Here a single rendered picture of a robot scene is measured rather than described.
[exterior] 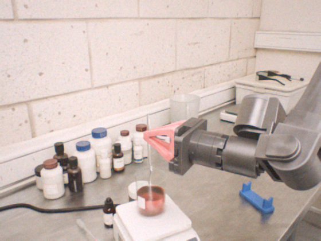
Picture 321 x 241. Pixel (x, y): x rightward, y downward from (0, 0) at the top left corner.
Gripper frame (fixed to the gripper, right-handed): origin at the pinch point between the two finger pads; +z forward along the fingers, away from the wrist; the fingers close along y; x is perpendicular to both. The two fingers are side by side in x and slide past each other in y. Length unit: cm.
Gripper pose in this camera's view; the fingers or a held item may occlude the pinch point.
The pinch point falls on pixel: (148, 135)
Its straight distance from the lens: 52.9
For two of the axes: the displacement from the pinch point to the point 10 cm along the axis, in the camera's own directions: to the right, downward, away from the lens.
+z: -8.7, -1.6, 4.7
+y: -5.0, 3.0, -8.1
